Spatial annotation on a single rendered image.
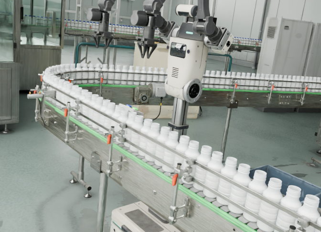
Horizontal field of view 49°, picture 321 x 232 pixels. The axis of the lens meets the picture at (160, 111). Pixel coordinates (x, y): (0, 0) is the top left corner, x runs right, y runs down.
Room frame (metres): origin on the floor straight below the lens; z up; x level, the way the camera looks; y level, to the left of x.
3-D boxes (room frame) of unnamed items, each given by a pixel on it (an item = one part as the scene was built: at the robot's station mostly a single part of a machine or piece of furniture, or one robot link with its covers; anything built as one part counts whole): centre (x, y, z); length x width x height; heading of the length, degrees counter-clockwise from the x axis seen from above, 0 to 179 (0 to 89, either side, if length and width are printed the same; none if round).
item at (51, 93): (2.16, 0.74, 0.96); 0.23 x 0.10 x 0.27; 131
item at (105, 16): (2.11, 0.39, 1.57); 0.07 x 0.06 x 0.07; 133
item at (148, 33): (1.77, 0.10, 1.52); 0.10 x 0.07 x 0.07; 131
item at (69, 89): (2.08, 0.56, 1.08); 0.06 x 0.06 x 0.17
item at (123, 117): (1.63, 0.17, 1.08); 0.06 x 0.06 x 0.17
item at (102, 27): (2.12, 0.39, 1.51); 0.10 x 0.07 x 0.07; 132
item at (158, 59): (6.03, -0.05, 0.59); 1.10 x 0.62 x 1.18; 113
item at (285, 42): (7.45, -2.37, 0.96); 0.82 x 0.50 x 1.91; 113
